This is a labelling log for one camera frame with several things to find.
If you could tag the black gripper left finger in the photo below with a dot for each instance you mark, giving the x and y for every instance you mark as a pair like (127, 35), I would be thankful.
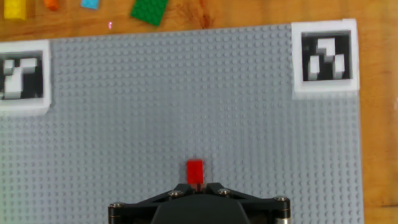
(136, 211)

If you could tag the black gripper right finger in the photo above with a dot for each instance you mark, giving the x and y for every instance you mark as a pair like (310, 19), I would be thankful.
(267, 210)

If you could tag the red Lego brick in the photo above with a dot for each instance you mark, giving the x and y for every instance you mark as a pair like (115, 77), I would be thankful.
(195, 171)

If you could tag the grey Lego baseplate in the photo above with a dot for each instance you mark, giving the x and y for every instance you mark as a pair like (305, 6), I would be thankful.
(155, 109)

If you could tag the green Lego plate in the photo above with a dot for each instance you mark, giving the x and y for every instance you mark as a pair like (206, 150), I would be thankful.
(149, 11)

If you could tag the cyan Lego brick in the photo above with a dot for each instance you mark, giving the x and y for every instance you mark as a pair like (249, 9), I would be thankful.
(90, 3)

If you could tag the orange Lego brick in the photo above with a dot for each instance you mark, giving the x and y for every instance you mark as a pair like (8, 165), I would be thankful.
(51, 4)

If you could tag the yellow Lego brick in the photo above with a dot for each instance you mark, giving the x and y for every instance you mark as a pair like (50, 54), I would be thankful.
(15, 9)

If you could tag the square fiducial marker tag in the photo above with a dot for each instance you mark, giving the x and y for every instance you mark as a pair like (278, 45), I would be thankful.
(326, 57)
(21, 74)

